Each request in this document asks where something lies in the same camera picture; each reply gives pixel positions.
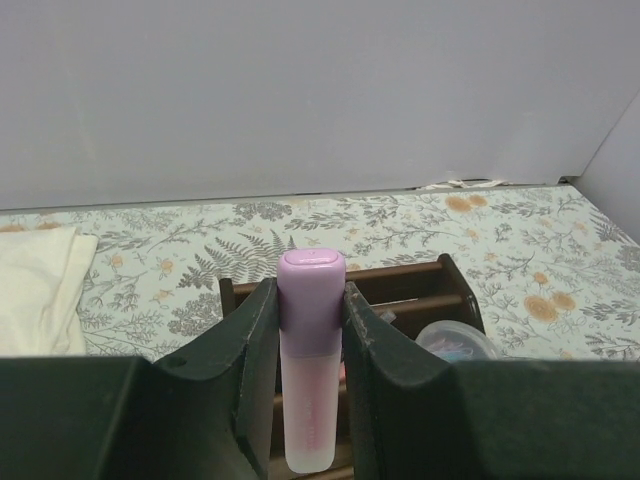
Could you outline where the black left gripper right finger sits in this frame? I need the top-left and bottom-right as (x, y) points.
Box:
(343, 284), (639, 479)

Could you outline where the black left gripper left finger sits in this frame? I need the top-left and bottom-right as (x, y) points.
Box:
(1, 279), (278, 479)

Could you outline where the clear round clip container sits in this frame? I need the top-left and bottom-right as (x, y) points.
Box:
(415, 320), (501, 363)

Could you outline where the purple pink highlighter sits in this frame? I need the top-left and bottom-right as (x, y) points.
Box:
(277, 247), (346, 474)

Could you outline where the brown wooden desk organizer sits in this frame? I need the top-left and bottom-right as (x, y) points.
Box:
(217, 252), (487, 480)

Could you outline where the floral table mat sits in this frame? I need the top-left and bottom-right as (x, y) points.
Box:
(1, 186), (639, 361)

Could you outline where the white folded cloth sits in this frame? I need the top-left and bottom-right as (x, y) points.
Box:
(1, 227), (98, 358)

